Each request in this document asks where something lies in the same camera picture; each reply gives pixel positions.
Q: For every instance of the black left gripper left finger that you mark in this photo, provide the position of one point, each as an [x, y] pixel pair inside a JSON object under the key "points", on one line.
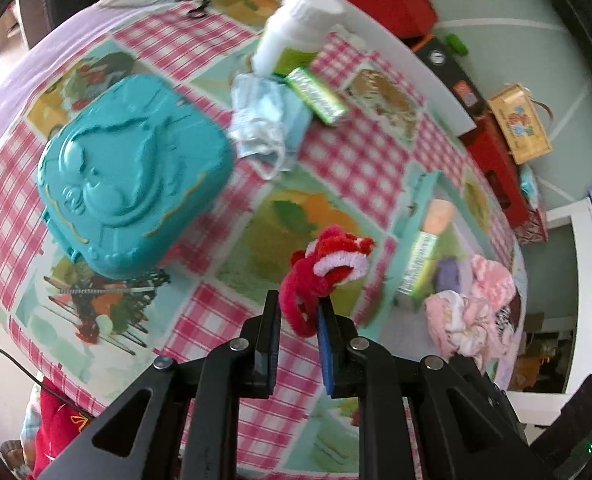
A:
{"points": [[180, 420]]}

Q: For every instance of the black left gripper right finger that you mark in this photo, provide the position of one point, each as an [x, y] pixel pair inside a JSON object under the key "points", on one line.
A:
{"points": [[429, 419]]}

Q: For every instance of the green tissue pack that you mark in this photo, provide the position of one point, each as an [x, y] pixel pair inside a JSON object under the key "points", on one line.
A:
{"points": [[318, 96], [420, 256]]}

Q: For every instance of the pink white zigzag cloth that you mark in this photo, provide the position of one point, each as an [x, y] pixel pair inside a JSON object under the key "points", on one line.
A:
{"points": [[492, 282]]}

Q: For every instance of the red white plush toy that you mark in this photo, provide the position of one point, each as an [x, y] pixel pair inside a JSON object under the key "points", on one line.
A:
{"points": [[334, 258]]}

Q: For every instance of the round tan sponge puff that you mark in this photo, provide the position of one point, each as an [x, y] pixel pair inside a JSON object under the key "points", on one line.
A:
{"points": [[438, 216]]}

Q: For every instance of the white tray with teal rim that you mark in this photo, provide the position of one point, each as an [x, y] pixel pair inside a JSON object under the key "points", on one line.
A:
{"points": [[448, 323]]}

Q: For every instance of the light blue wipes pack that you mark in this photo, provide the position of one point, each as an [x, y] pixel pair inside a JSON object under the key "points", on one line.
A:
{"points": [[529, 186]]}

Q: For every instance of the teal plastic toy case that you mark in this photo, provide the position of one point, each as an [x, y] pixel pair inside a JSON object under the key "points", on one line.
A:
{"points": [[124, 179]]}

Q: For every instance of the red gift box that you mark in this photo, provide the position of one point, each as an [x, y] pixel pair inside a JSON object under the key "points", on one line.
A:
{"points": [[486, 144]]}

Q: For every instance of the pink checkered food tablecloth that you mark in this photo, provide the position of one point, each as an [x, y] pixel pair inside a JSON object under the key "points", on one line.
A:
{"points": [[364, 175]]}

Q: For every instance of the yellow wooden sign plaque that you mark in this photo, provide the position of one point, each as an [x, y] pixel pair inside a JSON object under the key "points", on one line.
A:
{"points": [[524, 122]]}

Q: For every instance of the blue face mask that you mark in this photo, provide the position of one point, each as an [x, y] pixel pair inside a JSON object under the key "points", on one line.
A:
{"points": [[268, 124]]}

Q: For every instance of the black box with gauge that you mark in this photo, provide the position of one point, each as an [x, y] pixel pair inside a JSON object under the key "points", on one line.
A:
{"points": [[441, 60]]}

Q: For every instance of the green plastic knob toy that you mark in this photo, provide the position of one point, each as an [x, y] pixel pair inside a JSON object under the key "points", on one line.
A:
{"points": [[456, 45]]}

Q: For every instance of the lavender bed sheet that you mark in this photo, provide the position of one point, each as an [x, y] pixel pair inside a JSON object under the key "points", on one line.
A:
{"points": [[54, 50]]}

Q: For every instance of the white plastic pill bottle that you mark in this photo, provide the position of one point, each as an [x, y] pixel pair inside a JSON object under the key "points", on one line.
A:
{"points": [[294, 35]]}

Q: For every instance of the white shelf frame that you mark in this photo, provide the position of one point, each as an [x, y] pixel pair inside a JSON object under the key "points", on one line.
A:
{"points": [[560, 286]]}

